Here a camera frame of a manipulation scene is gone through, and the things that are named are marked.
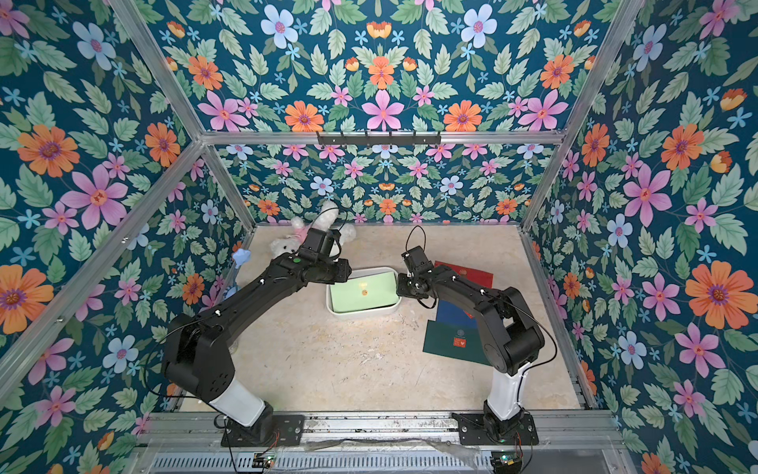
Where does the navy blue envelope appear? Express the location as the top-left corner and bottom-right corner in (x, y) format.
(435, 300), (477, 330)

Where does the light green envelope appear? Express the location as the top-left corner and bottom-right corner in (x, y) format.
(329, 272), (400, 314)

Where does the red envelope gold sticker back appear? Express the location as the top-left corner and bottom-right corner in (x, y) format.
(434, 261), (493, 288)

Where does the dark green envelope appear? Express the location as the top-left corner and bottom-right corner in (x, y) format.
(422, 320), (490, 365)

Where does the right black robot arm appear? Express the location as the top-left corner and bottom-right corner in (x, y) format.
(397, 246), (545, 375)

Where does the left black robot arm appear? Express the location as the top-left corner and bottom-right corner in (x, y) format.
(162, 229), (351, 404)

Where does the white teddy bear pink shirt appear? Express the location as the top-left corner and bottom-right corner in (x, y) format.
(270, 201), (357, 257)

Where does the small green circuit board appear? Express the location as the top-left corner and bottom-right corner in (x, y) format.
(490, 451), (524, 474)

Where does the black hook rail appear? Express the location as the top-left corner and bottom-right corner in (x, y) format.
(316, 132), (442, 147)

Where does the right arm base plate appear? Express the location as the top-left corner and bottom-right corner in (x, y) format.
(452, 411), (540, 446)

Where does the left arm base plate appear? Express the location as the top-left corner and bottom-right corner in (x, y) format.
(221, 415), (305, 448)

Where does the aluminium front rail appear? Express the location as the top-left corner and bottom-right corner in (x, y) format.
(136, 410), (623, 450)

